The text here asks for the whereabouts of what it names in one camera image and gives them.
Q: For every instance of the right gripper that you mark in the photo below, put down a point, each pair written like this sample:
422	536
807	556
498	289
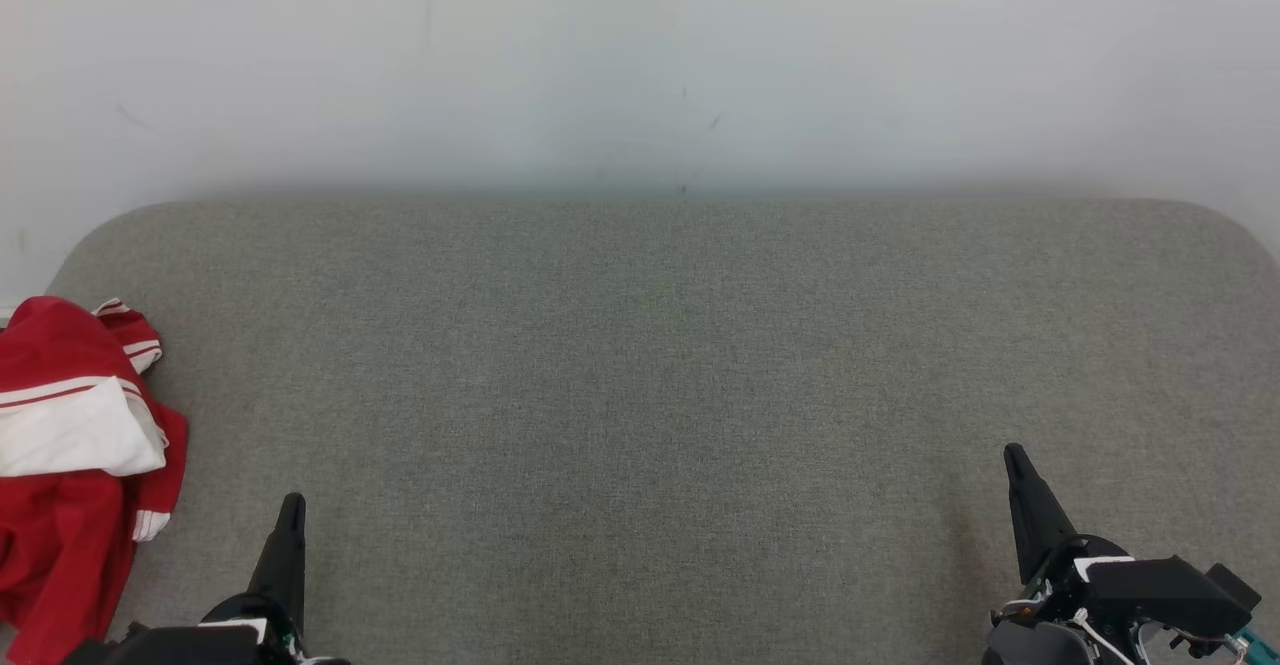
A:
1040	640

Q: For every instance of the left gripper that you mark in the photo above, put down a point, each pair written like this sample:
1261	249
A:
200	647

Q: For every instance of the red basketball jersey white sleeves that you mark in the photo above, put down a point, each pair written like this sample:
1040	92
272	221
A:
62	427

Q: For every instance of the grey fabric sofa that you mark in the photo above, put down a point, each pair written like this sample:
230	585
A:
640	395

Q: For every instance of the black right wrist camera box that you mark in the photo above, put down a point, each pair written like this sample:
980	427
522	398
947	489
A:
1160	590

